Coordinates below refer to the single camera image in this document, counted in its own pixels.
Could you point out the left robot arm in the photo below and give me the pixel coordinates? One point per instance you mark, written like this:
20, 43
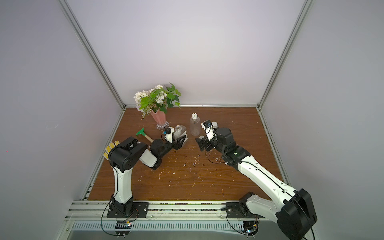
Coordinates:
123, 157

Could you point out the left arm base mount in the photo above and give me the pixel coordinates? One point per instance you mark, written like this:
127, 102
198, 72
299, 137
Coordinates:
128, 210

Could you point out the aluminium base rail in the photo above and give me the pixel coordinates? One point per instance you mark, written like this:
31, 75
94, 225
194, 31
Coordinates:
161, 216

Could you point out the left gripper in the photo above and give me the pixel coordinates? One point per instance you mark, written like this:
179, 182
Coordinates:
177, 146

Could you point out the square clear bottle with label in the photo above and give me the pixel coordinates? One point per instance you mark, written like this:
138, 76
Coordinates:
179, 130

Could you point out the green scraper wooden handle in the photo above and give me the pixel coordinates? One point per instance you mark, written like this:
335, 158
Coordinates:
141, 132

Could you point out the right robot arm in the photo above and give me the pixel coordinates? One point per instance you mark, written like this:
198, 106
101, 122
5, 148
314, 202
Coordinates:
292, 210

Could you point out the round clear bottle front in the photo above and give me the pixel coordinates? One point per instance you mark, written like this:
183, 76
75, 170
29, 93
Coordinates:
214, 124

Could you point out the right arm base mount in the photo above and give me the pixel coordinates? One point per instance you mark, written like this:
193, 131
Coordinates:
236, 210

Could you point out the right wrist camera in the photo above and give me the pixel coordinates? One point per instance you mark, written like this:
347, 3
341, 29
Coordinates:
208, 129

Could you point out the pink vase with flowers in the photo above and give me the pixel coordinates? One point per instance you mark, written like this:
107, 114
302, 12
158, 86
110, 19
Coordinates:
156, 102

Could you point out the round clear bottle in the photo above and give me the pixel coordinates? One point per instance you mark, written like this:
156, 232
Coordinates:
195, 127
214, 124

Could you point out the yellow work glove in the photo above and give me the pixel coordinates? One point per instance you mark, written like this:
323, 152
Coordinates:
108, 149

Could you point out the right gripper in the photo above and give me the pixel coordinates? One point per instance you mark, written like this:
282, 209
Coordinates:
208, 142

